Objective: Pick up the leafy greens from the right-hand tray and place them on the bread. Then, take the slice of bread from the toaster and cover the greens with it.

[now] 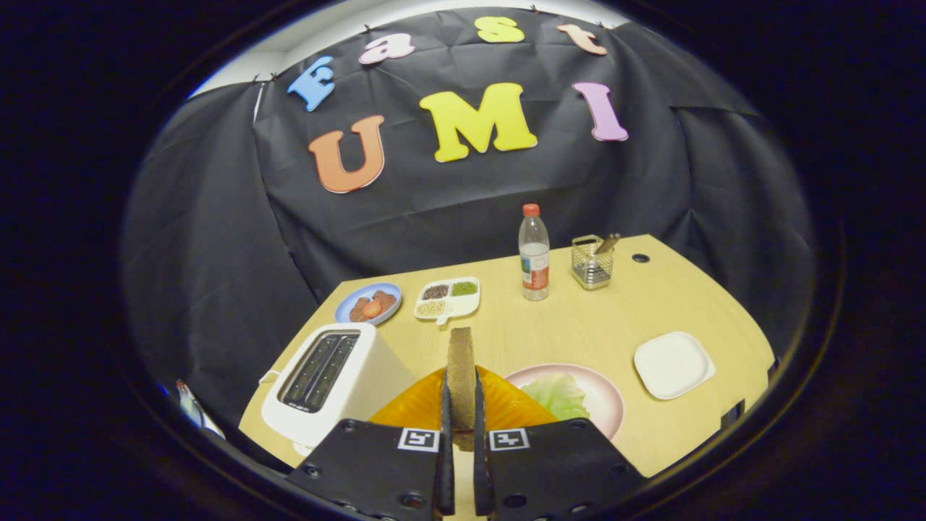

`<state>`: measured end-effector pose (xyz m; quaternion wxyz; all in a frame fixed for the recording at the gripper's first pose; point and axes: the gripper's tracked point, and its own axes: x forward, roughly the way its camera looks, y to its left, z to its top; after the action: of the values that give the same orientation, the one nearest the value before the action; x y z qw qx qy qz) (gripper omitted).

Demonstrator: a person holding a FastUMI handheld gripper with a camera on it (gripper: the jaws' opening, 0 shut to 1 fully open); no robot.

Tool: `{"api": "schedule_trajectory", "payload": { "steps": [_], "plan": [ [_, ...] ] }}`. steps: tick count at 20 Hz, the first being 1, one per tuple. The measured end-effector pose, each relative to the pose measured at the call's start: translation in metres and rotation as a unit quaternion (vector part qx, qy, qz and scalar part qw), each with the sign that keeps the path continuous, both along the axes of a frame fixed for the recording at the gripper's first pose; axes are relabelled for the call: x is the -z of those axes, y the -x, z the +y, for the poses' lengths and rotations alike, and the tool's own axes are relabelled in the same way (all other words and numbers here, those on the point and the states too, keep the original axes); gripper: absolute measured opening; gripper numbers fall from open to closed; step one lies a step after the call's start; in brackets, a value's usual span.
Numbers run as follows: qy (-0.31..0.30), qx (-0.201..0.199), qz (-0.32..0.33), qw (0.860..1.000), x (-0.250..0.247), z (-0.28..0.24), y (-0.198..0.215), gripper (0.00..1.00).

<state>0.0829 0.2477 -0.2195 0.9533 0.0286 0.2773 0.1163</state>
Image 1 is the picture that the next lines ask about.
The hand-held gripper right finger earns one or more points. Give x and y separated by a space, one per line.
557 470

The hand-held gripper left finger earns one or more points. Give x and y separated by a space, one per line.
376 470

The green lettuce leaf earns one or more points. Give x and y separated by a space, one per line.
557 396

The brown toasted bread slice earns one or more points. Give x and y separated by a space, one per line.
460 376

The white toaster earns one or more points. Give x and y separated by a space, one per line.
362 391

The pink round plate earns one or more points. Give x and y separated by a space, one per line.
604 398

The white square plate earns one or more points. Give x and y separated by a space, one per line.
673 365

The blue round plate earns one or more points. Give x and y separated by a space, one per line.
346 312

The red tomato slice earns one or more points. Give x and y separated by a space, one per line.
372 309

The brown meat pieces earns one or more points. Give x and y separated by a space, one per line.
383 297

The white divided tray with seeds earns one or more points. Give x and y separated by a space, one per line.
463 307

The small colourful packet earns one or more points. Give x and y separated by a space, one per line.
194 411

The clear plastic bottle red cap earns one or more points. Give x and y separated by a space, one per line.
534 253

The black backdrop cloth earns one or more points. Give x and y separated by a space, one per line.
434 210

